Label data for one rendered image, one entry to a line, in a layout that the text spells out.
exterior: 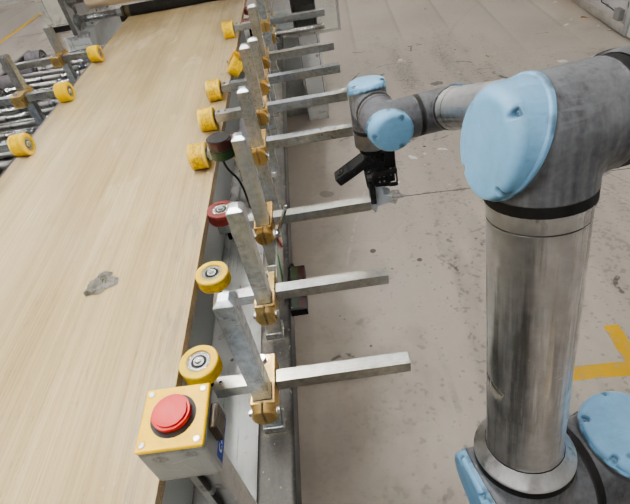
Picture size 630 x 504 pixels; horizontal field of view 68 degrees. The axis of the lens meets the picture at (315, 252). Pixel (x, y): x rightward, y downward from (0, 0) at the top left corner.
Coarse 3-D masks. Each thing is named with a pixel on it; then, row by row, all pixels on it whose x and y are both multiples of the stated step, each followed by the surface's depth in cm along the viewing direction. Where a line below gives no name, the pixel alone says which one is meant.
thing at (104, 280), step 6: (102, 276) 115; (108, 276) 113; (114, 276) 115; (90, 282) 112; (96, 282) 113; (102, 282) 113; (108, 282) 113; (114, 282) 113; (90, 288) 112; (96, 288) 111; (102, 288) 112; (84, 294) 111; (90, 294) 111; (96, 294) 111
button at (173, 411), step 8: (160, 400) 49; (168, 400) 48; (176, 400) 48; (184, 400) 48; (160, 408) 48; (168, 408) 48; (176, 408) 47; (184, 408) 47; (152, 416) 47; (160, 416) 47; (168, 416) 47; (176, 416) 47; (184, 416) 47; (160, 424) 46; (168, 424) 46; (176, 424) 46; (168, 432) 46
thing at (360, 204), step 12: (324, 204) 131; (336, 204) 130; (348, 204) 129; (360, 204) 129; (252, 216) 132; (276, 216) 130; (288, 216) 130; (300, 216) 131; (312, 216) 131; (324, 216) 131; (228, 228) 132; (252, 228) 132
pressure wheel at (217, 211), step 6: (216, 204) 131; (222, 204) 131; (210, 210) 129; (216, 210) 129; (222, 210) 128; (210, 216) 127; (216, 216) 126; (222, 216) 126; (210, 222) 129; (216, 222) 127; (222, 222) 127; (228, 234) 135
